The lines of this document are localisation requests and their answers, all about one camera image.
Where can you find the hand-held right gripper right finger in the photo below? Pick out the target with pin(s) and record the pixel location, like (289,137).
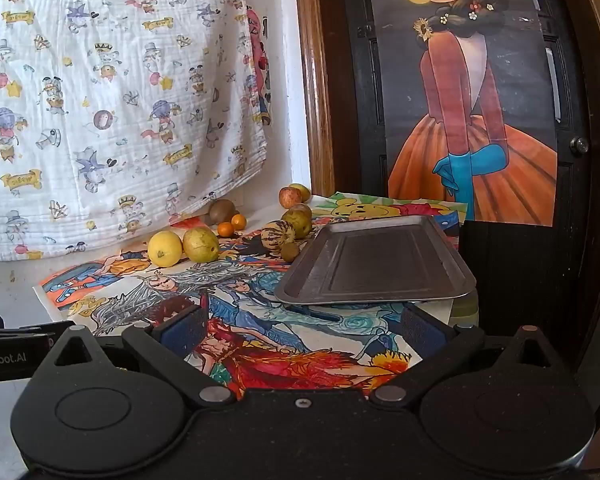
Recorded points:
(422,332)

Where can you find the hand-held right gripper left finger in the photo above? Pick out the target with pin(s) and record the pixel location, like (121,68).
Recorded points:
(182,331)

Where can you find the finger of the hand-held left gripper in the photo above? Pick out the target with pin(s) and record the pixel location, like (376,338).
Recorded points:
(55,332)

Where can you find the metal tray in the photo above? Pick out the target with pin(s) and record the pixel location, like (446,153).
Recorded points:
(375,260)

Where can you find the spotted yellow-green fruit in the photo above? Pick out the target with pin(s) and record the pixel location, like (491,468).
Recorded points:
(200,244)

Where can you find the small orange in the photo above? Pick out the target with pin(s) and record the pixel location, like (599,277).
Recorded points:
(225,229)
(238,221)

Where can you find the large brown kiwi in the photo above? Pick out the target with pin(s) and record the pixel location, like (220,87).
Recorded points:
(222,210)

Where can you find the striped pepino melon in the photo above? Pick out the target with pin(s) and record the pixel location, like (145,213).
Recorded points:
(277,236)

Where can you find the olive green mottled fruit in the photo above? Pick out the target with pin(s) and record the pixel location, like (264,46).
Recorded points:
(295,226)

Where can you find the silver hair figures drawing sheet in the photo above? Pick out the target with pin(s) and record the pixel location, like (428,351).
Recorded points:
(260,305)

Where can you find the bright yellow lemon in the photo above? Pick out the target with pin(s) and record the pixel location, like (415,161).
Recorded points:
(165,249)

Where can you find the black cabinet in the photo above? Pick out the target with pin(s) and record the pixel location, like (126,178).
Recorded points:
(520,285)

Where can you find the round tan brown fruit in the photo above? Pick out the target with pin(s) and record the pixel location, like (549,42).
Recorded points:
(301,210)

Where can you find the red apple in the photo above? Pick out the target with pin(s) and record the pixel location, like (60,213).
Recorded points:
(290,196)

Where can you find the yellow apple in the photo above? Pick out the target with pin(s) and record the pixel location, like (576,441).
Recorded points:
(304,191)

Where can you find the white cartoon printed blanket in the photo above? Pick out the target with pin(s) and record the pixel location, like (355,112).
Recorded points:
(105,110)

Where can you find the metal door knob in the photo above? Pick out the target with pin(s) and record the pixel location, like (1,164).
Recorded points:
(578,145)

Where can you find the black door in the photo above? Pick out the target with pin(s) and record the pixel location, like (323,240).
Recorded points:
(355,85)

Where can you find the red figure paper drawing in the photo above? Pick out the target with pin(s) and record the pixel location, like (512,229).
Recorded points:
(260,60)

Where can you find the wall poster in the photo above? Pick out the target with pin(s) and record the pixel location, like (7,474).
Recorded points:
(460,110)

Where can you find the wooden door frame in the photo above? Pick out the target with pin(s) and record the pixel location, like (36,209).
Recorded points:
(315,85)

